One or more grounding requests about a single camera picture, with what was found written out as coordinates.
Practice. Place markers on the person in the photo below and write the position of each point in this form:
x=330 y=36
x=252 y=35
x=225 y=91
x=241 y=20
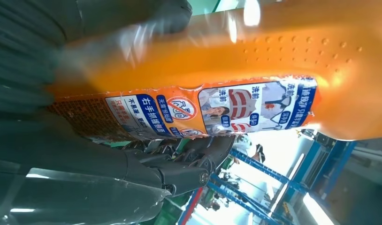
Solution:
x=245 y=146

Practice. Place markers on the red pole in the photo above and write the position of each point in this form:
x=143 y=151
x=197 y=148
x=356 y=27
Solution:
x=191 y=208

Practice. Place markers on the blue metal rack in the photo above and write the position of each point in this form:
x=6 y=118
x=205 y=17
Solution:
x=265 y=169

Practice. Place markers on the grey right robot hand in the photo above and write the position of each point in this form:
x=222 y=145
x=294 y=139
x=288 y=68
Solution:
x=69 y=195

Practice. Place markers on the green table mat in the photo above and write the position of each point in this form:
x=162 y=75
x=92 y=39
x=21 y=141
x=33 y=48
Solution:
x=203 y=6

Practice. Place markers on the green plastic crate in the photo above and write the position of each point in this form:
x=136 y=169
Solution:
x=169 y=214

